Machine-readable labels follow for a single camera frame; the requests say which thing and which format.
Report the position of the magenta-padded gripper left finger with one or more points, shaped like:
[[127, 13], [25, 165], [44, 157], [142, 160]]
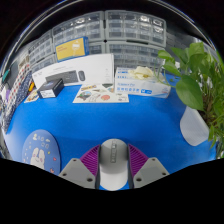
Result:
[[76, 171]]

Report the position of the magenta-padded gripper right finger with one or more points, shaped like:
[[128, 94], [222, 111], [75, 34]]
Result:
[[151, 171]]

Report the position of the white computer mouse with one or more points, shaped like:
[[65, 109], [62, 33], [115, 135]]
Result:
[[113, 173]]

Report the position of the round blue rabbit mouse pad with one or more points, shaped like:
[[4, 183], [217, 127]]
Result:
[[40, 146]]

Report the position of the large colourful sticker sheet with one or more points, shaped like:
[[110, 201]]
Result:
[[100, 95]]

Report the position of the white and blue glove box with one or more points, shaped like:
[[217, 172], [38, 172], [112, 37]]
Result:
[[140, 88]]

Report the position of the small black box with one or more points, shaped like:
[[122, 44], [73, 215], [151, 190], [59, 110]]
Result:
[[50, 89]]

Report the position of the small colourful sticker sheet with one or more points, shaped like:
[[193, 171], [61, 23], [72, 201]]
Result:
[[31, 96]]

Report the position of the green plant in white pot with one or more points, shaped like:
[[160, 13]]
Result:
[[188, 90]]

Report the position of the navy polka-dot fabric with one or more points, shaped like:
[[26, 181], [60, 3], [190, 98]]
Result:
[[16, 103]]

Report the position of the long white keyboard box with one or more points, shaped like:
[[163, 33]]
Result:
[[96, 68]]

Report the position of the white dotted fabric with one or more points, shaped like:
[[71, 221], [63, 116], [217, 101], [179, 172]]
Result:
[[18, 83]]

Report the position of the yellow and blue box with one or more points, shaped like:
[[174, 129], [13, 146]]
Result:
[[71, 49]]

